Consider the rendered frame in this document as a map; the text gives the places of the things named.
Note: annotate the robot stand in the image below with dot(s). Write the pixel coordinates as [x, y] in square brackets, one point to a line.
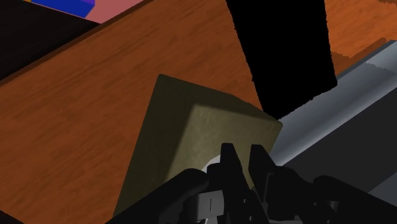
[201, 130]

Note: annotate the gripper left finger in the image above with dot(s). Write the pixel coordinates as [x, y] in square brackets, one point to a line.
[228, 167]

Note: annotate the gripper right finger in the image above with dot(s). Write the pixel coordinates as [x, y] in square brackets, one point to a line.
[279, 186]

